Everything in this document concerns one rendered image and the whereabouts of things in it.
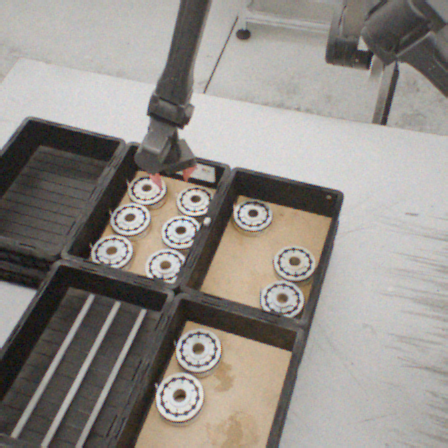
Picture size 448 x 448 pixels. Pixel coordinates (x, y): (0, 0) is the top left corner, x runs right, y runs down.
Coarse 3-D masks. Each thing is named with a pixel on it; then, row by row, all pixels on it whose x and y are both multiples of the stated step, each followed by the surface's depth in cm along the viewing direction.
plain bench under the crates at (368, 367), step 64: (0, 128) 207; (128, 128) 206; (192, 128) 205; (256, 128) 205; (320, 128) 204; (384, 128) 203; (384, 192) 187; (384, 256) 174; (0, 320) 166; (320, 320) 163; (384, 320) 162; (320, 384) 153; (384, 384) 153
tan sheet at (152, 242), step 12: (168, 180) 175; (168, 192) 173; (180, 192) 173; (120, 204) 171; (168, 204) 170; (156, 216) 168; (168, 216) 168; (108, 228) 166; (156, 228) 165; (144, 240) 163; (156, 240) 163; (144, 252) 161; (144, 264) 159
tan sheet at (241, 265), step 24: (288, 216) 167; (312, 216) 167; (240, 240) 162; (264, 240) 162; (288, 240) 162; (312, 240) 162; (216, 264) 158; (240, 264) 158; (264, 264) 158; (216, 288) 154; (240, 288) 154; (264, 288) 154
